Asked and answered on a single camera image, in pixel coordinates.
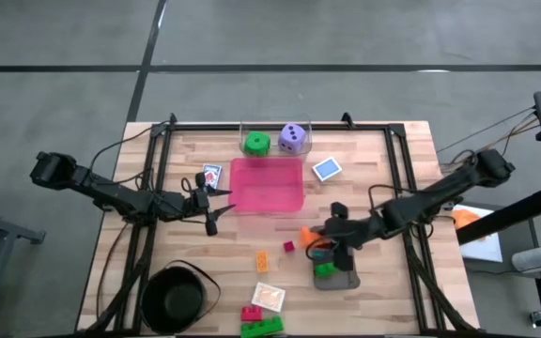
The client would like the orange-backed card deck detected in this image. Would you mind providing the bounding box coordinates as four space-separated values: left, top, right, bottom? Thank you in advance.
251 281 286 314

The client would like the clear plastic bin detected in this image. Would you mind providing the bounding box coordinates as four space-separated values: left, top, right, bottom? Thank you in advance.
239 120 314 159

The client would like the red two-stud block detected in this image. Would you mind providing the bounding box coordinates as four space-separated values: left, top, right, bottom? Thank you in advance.
240 305 264 323

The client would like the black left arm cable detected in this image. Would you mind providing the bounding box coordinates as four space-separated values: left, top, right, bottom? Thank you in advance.
89 122 168 187

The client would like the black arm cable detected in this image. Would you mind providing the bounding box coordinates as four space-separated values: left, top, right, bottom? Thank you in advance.
89 122 168 187
367 184 417 222

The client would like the orange wedge block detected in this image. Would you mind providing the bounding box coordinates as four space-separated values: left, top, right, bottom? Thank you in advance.
298 226 323 250

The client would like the black beam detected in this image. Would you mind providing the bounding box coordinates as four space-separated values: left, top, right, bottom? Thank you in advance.
456 184 541 246

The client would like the purple foam die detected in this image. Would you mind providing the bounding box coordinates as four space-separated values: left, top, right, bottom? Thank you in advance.
277 122 308 155

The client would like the small green toy brick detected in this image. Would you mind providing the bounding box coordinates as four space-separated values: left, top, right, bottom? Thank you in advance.
315 262 340 278

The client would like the blue-backed card deck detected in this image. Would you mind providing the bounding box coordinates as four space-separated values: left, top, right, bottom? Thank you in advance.
311 156 344 183

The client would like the large green four-stud block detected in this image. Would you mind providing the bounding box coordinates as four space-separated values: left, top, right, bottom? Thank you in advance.
240 315 285 338

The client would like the red and blue card deck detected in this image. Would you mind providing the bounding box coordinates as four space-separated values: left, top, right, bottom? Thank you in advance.
203 162 224 190

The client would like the thin coloured wire bundle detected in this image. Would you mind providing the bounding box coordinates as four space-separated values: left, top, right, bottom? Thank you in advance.
437 106 539 175

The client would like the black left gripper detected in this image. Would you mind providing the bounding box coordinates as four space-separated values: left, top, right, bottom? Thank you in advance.
178 171 237 237

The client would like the grey cylinder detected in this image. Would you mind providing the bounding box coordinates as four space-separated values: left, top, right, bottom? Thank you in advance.
511 245 541 274

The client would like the grey translucent plastic bin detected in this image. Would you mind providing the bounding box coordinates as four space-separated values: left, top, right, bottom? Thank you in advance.
308 226 362 291

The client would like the black aluminium rig frame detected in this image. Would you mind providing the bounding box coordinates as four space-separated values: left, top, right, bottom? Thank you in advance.
85 112 481 335

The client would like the white sheet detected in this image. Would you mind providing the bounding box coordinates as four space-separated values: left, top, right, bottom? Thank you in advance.
453 204 504 264

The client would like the orange cloth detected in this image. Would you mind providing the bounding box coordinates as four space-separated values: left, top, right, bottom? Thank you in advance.
452 208 482 232

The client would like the black bowl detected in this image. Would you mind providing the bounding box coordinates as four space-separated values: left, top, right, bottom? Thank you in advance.
140 259 223 335

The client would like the green foam die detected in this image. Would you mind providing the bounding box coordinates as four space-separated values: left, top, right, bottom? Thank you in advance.
243 131 272 158

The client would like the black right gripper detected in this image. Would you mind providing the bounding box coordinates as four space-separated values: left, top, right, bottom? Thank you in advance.
306 202 375 273

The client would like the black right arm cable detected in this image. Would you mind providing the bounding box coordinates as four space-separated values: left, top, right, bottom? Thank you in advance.
367 184 417 222

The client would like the pink translucent plastic bin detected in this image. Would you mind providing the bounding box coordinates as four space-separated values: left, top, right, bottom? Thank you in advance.
227 157 306 214

